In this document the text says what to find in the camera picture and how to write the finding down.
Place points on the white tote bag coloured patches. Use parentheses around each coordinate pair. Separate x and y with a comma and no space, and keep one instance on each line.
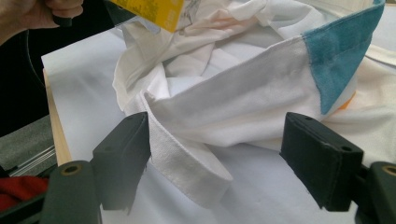
(236,93)

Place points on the metal floor rail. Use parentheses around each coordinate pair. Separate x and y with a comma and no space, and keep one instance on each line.
(34,160)

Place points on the yellow packet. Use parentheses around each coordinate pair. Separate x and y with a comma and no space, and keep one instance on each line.
(152,12)

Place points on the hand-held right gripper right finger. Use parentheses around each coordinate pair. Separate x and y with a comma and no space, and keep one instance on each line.
(320,165)

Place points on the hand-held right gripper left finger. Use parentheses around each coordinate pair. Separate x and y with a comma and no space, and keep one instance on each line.
(121,161)

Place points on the red cloth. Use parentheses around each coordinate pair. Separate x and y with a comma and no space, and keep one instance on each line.
(18,189)

